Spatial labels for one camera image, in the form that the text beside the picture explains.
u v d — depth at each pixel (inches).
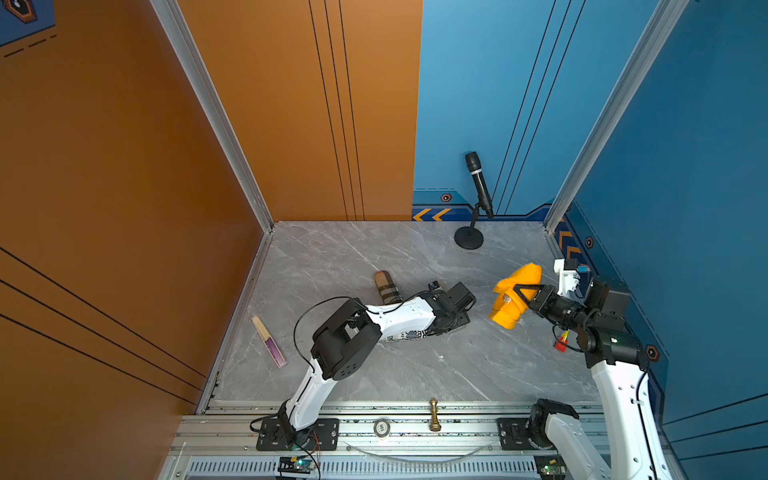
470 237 45.2
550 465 28.0
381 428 27.4
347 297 21.3
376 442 29.1
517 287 27.9
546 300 24.1
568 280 25.4
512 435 28.6
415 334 34.3
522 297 27.1
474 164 38.0
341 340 20.9
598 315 20.8
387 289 38.0
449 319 28.0
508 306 27.7
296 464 27.8
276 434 28.4
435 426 29.0
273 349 34.5
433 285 34.0
